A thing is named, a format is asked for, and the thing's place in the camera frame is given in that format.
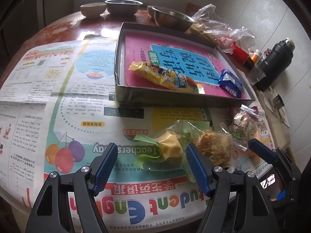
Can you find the small steel cup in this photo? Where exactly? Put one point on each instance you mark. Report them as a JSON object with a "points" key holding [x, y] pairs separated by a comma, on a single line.
{"points": [[278, 102]]}

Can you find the small white ceramic bowl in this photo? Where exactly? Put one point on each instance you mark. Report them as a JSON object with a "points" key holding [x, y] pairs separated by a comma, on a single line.
{"points": [[93, 10]]}

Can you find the blue Oreo packet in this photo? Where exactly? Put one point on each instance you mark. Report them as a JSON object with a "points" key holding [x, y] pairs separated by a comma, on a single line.
{"points": [[230, 83]]}

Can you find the clear plastic cup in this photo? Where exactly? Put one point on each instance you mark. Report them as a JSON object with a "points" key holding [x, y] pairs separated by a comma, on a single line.
{"points": [[256, 74]]}

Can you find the dark steel bowl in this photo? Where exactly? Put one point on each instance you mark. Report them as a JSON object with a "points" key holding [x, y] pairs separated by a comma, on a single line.
{"points": [[123, 7]]}

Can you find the large steel bowl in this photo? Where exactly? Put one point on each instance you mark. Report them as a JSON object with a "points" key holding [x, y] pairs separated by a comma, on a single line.
{"points": [[169, 18]]}

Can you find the large newspaper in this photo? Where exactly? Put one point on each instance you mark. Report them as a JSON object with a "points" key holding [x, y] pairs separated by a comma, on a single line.
{"points": [[59, 111]]}

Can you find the grey box with pink book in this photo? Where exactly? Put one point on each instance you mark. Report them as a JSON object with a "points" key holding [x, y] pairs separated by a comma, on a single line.
{"points": [[186, 54]]}

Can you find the clear-wrapped flaky pastry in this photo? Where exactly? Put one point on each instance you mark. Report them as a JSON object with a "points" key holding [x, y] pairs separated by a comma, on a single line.
{"points": [[218, 147]]}

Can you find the plastic bag with bread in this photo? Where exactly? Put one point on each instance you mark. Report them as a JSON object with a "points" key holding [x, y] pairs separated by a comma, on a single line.
{"points": [[208, 25]]}

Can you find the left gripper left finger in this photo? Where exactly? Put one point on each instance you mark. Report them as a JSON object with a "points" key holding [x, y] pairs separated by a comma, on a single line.
{"points": [[51, 210]]}

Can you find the green-wrapped yellow cake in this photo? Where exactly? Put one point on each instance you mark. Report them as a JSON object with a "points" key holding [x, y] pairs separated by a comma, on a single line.
{"points": [[168, 150]]}

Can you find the red tissue box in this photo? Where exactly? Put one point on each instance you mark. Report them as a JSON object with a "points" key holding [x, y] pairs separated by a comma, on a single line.
{"points": [[238, 54]]}

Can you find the orange pill bottle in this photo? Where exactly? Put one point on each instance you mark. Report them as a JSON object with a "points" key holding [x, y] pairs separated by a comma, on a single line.
{"points": [[255, 57]]}

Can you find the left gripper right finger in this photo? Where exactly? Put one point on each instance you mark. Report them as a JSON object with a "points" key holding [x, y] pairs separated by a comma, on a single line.
{"points": [[253, 210]]}

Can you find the yellow snack bar packet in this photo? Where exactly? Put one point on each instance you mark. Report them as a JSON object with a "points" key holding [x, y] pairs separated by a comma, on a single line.
{"points": [[165, 77]]}

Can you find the black thermos flask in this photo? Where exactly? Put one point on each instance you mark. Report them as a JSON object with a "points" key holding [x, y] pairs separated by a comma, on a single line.
{"points": [[276, 62]]}

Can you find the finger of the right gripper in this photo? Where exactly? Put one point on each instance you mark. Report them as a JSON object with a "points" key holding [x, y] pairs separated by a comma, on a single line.
{"points": [[262, 150]]}

